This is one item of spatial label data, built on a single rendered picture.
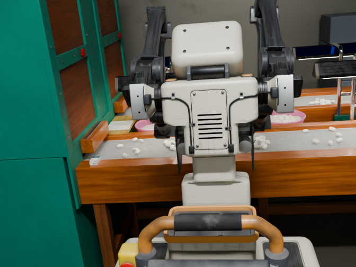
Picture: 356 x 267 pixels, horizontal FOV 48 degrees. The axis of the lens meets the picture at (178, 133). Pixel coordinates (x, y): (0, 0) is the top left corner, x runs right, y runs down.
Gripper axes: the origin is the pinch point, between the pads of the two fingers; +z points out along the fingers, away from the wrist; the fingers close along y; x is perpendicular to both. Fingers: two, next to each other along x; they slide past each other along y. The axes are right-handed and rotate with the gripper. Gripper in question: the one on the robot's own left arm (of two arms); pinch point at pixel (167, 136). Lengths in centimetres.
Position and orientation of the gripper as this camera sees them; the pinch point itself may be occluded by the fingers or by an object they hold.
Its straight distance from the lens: 197.6
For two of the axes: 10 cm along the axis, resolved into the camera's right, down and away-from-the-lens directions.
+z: 1.2, 3.6, 9.3
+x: 0.0, 9.3, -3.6
